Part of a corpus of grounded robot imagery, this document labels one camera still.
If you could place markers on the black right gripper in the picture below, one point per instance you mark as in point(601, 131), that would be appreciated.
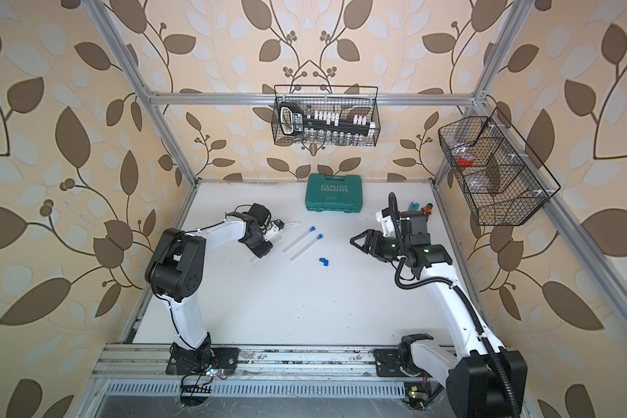
point(372, 234)

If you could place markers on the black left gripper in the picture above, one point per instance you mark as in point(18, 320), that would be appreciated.
point(263, 251)

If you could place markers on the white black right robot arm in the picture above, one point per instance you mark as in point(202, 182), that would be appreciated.
point(482, 378)

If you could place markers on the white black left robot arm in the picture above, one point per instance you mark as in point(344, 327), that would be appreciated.
point(175, 272)

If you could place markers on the green plastic tool case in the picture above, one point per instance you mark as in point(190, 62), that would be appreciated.
point(334, 194)

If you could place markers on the socket set on holder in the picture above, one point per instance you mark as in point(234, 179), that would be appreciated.
point(296, 120)

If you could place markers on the red item in basket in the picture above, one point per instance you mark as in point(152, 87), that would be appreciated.
point(463, 157)

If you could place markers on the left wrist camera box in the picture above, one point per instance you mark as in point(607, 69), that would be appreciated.
point(273, 229)

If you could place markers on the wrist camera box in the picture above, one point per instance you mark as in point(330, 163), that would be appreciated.
point(390, 226)
point(273, 229)

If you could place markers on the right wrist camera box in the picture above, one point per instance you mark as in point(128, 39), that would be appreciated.
point(390, 226)

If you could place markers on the black wire basket right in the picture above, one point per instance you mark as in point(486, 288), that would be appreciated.
point(509, 181)

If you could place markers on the black wire basket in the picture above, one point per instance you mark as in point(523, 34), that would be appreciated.
point(509, 181)
point(325, 95)

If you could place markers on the black wire basket back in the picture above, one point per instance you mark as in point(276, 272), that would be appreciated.
point(325, 95)

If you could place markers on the aluminium frame post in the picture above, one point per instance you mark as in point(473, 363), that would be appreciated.
point(464, 40)

